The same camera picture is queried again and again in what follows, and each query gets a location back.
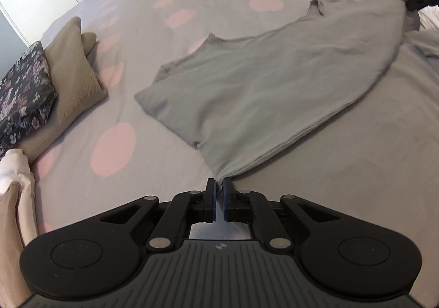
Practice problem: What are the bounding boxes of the grey blue t-shirt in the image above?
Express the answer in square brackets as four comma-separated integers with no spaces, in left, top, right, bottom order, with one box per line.
[135,0,420,179]

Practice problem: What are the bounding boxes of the grey pink dotted bedsheet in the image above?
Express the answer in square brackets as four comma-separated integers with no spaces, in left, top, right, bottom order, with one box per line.
[33,0,438,307]

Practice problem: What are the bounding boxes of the folded beige fleece blanket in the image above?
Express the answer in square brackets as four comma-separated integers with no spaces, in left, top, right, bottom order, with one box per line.
[18,16,107,163]

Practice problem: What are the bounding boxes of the folded cream tan garment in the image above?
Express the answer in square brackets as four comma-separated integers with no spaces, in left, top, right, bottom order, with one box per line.
[1,149,38,307]

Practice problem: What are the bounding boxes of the folded floral dark garment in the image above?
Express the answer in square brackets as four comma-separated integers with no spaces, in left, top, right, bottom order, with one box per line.
[1,41,57,156]

